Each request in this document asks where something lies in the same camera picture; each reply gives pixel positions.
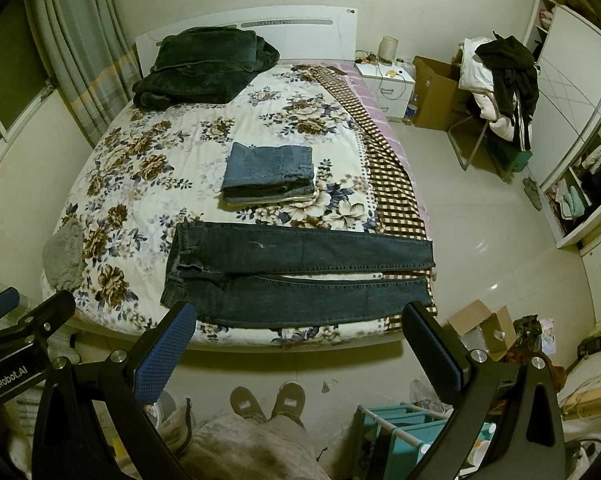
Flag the dark blue jeans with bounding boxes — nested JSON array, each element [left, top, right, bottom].
[[160, 222, 435, 330]]

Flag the grey cloth on bed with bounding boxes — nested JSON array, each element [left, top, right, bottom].
[[42, 218, 86, 290]]

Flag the small open cardboard box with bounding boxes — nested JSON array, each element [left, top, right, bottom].
[[447, 300, 516, 361]]

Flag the teal storage rack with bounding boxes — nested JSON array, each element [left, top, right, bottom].
[[353, 401, 497, 480]]

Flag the person's left slipper foot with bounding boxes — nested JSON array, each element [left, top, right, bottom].
[[230, 386, 267, 424]]

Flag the person's slipper foot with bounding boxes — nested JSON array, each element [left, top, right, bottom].
[[230, 386, 267, 424], [271, 382, 306, 426]]

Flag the person's right slipper foot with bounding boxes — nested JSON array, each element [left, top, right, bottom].
[[271, 382, 306, 426]]

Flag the floral white bed blanket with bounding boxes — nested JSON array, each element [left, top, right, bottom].
[[61, 65, 377, 336]]

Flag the brown checkered blanket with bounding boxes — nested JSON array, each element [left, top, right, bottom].
[[309, 65, 431, 243]]

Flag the stack of folded jeans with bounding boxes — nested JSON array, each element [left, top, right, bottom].
[[221, 142, 315, 204]]

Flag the grey-green window curtain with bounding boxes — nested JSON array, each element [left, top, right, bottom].
[[26, 0, 140, 144]]

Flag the dark green folded blanket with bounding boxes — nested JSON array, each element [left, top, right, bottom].
[[132, 27, 280, 112]]

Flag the large cardboard box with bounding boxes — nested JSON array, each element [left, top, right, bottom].
[[413, 56, 471, 131]]

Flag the chair piled with clothes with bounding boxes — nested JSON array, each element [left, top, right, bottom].
[[448, 34, 539, 180]]

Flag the white bedside cabinet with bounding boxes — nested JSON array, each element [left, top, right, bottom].
[[355, 63, 415, 120]]

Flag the pink striped bed sheet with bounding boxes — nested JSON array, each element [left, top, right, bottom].
[[336, 62, 430, 235]]

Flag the white roll on cabinet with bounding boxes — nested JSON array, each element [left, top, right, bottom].
[[377, 36, 399, 65]]

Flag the white bed headboard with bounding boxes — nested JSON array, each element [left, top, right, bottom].
[[136, 6, 358, 75]]

